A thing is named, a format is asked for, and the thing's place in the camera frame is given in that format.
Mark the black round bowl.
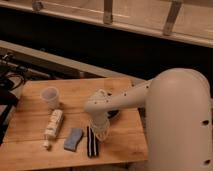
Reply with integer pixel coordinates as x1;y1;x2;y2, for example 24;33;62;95
107;110;119;119

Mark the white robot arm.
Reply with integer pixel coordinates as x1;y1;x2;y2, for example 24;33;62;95
84;68;213;171

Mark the metal window frame rail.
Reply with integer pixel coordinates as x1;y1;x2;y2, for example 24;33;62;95
0;0;213;48

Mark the black white striped eraser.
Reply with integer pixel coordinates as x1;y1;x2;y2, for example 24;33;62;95
87;127;99;158

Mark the white tube bottle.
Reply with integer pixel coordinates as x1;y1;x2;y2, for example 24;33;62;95
43;109;64;150

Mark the black equipment with cables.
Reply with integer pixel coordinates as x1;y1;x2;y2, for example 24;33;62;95
0;53;26;145

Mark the translucent plastic cup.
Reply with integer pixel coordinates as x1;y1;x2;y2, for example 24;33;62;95
40;87;59;110

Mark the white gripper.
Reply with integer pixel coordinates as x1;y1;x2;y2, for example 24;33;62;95
90;113;110;141

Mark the blue sponge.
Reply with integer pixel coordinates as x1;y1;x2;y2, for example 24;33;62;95
64;128;83;152

